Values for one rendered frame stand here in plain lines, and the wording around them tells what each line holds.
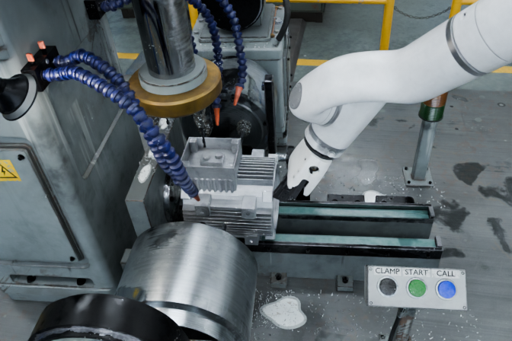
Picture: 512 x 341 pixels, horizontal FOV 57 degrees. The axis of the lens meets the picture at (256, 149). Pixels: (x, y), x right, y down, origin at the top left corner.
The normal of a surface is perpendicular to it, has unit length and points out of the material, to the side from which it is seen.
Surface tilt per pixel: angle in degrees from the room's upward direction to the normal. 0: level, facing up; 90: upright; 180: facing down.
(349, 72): 34
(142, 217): 90
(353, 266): 90
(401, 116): 0
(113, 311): 13
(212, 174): 90
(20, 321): 0
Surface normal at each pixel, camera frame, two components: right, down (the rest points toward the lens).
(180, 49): 0.68, 0.44
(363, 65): -0.25, -0.35
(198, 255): 0.23, -0.73
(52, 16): 0.99, 0.01
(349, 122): 0.05, 0.69
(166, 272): -0.10, -0.76
